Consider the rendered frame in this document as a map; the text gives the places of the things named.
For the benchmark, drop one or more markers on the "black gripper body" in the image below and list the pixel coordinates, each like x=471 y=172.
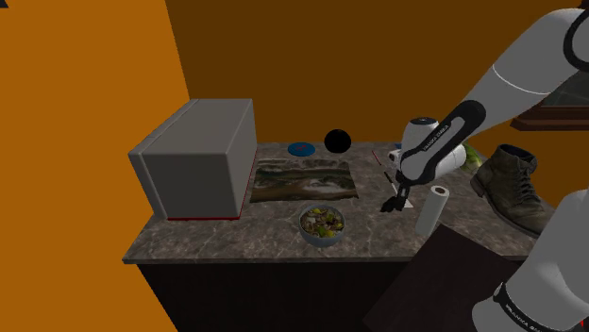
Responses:
x=401 y=193

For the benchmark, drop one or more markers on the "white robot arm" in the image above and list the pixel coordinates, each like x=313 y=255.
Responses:
x=515 y=78

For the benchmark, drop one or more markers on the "white paper towel roll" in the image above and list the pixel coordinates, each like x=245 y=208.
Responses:
x=431 y=211

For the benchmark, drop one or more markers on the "thin red pen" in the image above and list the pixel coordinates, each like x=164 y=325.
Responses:
x=376 y=157

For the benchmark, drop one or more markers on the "green lettuce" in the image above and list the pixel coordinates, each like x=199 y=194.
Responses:
x=473 y=158

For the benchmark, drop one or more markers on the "black ball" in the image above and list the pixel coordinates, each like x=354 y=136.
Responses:
x=338 y=141

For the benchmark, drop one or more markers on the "grey bowl of food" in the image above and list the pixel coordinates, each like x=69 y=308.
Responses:
x=321 y=225

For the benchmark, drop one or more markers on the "landscape print placemat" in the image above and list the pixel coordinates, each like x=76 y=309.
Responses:
x=303 y=181

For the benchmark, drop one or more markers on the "dark robot stand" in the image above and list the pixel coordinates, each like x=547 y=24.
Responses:
x=441 y=285

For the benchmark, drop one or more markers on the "dark brown leather boot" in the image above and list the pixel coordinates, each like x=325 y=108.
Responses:
x=511 y=188

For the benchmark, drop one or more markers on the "blue round disc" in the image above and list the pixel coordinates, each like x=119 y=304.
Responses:
x=301 y=149

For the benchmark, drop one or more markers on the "dark counter cabinet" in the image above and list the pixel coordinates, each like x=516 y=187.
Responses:
x=267 y=299

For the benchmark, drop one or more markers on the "brown framed window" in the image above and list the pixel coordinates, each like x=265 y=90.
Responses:
x=561 y=115

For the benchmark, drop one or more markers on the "grey microwave oven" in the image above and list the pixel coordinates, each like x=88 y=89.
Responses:
x=198 y=161

